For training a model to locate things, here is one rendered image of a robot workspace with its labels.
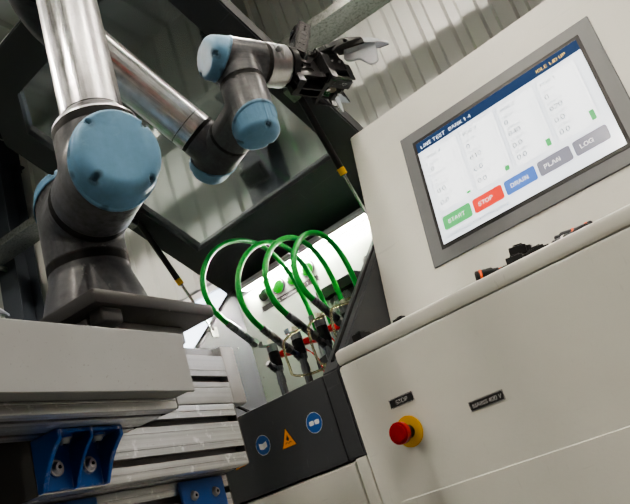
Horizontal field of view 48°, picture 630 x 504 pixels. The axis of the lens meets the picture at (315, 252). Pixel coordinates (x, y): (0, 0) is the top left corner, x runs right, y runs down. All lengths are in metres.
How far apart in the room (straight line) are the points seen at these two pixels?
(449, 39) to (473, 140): 4.79
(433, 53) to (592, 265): 5.35
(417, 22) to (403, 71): 0.46
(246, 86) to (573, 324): 0.61
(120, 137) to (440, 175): 0.81
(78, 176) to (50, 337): 0.28
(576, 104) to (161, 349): 0.96
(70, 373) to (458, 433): 0.67
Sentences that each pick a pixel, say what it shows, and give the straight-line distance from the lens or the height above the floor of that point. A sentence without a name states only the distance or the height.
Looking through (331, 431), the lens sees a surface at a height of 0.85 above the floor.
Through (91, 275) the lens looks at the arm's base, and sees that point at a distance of 0.99.
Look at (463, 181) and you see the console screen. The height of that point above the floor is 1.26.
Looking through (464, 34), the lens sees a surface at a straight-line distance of 6.32.
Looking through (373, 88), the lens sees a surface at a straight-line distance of 6.44.
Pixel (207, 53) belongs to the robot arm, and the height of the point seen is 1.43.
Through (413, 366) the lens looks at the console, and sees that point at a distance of 1.21.
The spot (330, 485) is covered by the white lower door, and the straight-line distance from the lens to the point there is 1.33.
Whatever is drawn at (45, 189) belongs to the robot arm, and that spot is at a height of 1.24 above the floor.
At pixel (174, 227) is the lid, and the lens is 2.12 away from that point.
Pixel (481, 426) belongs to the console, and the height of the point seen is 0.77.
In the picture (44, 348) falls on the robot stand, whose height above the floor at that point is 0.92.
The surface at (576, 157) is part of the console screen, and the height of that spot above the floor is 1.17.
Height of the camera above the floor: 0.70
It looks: 20 degrees up
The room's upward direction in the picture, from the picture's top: 18 degrees counter-clockwise
